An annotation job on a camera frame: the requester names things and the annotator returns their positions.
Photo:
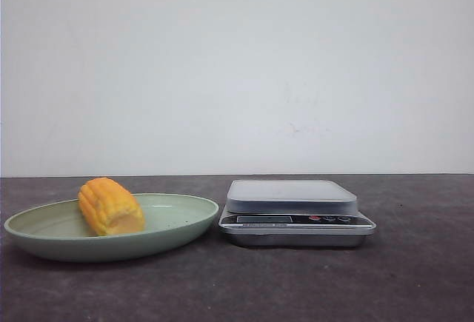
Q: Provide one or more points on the yellow corn cob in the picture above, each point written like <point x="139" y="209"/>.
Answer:
<point x="109" y="208"/>

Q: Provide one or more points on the silver digital kitchen scale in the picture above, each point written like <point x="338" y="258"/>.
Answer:
<point x="293" y="212"/>

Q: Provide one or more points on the light green plate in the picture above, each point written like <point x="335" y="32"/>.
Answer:
<point x="59" y="232"/>

